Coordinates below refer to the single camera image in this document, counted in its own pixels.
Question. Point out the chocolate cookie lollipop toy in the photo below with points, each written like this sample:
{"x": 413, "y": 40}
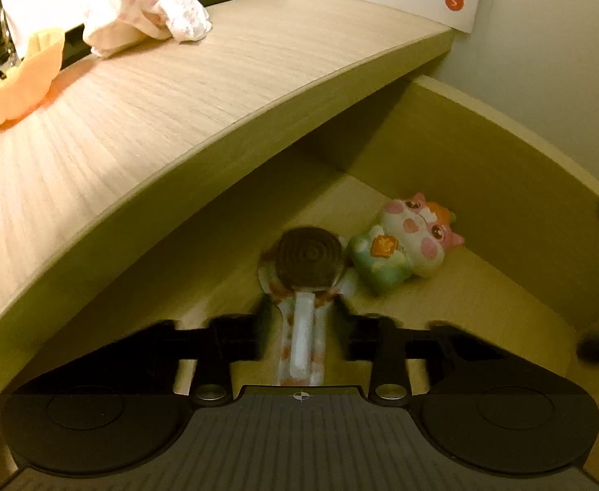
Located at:
{"x": 307, "y": 255}

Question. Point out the wooden drawer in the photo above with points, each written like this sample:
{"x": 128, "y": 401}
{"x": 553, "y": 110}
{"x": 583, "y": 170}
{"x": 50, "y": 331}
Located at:
{"x": 483, "y": 312}

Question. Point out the pink white cat squishy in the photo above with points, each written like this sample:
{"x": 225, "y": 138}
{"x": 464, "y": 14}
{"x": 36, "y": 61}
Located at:
{"x": 422, "y": 235}

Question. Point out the orange squishy shell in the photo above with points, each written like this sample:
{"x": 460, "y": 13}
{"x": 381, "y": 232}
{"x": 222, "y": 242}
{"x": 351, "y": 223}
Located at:
{"x": 12, "y": 87}

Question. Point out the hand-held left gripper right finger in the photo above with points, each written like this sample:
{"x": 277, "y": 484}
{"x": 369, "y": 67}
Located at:
{"x": 360, "y": 337}

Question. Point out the green squishy toy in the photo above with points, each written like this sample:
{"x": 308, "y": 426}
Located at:
{"x": 381, "y": 266}

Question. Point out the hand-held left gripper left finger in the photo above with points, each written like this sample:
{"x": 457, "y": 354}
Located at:
{"x": 238, "y": 337}

